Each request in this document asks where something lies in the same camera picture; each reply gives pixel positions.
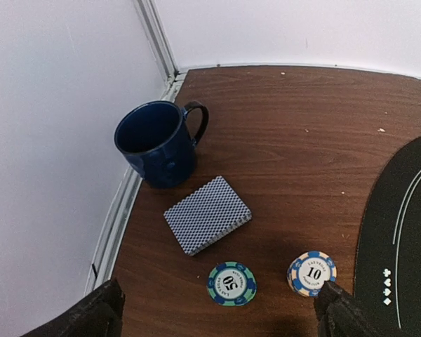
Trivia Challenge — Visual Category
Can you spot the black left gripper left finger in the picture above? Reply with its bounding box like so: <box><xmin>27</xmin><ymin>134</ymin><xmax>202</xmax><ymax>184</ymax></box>
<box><xmin>25</xmin><ymin>279</ymin><xmax>126</xmax><ymax>337</ymax></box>

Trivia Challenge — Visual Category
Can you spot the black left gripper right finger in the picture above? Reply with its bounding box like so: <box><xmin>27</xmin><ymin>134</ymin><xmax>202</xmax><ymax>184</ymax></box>
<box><xmin>314</xmin><ymin>281</ymin><xmax>393</xmax><ymax>336</ymax></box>

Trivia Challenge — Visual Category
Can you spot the dark blue ceramic mug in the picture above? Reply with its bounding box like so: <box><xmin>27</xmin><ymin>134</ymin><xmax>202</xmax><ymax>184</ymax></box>
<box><xmin>114</xmin><ymin>100</ymin><xmax>209</xmax><ymax>189</ymax></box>

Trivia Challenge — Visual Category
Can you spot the black round poker mat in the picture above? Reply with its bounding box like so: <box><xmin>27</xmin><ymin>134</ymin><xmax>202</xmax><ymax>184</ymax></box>
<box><xmin>354</xmin><ymin>137</ymin><xmax>421</xmax><ymax>336</ymax></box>

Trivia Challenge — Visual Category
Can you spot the blue-backed playing card deck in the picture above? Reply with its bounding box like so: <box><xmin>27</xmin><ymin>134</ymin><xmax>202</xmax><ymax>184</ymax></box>
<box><xmin>163</xmin><ymin>176</ymin><xmax>252</xmax><ymax>256</ymax></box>

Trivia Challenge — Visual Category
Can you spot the green 50 poker chip stack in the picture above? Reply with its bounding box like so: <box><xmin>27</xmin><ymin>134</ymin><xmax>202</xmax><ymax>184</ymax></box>
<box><xmin>206</xmin><ymin>261</ymin><xmax>258</xmax><ymax>307</ymax></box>

